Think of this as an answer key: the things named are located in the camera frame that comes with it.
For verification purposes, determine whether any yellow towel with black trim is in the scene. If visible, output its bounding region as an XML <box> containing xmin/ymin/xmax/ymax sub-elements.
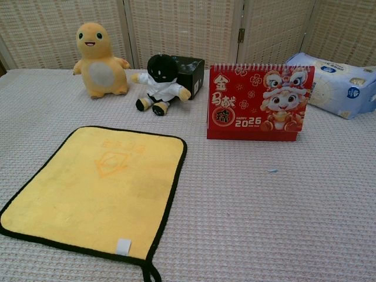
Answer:
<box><xmin>0</xmin><ymin>126</ymin><xmax>188</xmax><ymax>282</ymax></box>

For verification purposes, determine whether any black-headed plush doll white robe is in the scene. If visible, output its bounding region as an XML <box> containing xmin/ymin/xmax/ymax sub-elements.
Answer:
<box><xmin>130</xmin><ymin>53</ymin><xmax>192</xmax><ymax>116</ymax></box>

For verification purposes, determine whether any black cardboard box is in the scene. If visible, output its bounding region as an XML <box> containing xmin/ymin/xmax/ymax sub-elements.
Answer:
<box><xmin>170</xmin><ymin>55</ymin><xmax>206</xmax><ymax>101</ymax></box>

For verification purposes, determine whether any red 2026 desk calendar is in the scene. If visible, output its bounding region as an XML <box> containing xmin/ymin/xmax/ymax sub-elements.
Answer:
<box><xmin>206</xmin><ymin>63</ymin><xmax>316</xmax><ymax>143</ymax></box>

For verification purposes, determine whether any pink waffle weave tablecloth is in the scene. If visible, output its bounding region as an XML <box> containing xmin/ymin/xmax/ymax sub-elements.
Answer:
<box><xmin>0</xmin><ymin>68</ymin><xmax>376</xmax><ymax>282</ymax></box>

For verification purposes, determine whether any woven beige folding screen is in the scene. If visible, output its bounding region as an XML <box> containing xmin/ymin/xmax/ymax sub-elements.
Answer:
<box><xmin>0</xmin><ymin>0</ymin><xmax>376</xmax><ymax>71</ymax></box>

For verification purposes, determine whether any orange dinosaur plush toy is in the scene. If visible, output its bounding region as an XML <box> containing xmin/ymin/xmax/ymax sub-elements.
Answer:
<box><xmin>72</xmin><ymin>22</ymin><xmax>131</xmax><ymax>100</ymax></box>

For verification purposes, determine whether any blue tissue pack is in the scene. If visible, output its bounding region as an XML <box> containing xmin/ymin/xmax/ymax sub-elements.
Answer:
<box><xmin>285</xmin><ymin>52</ymin><xmax>376</xmax><ymax>120</ymax></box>

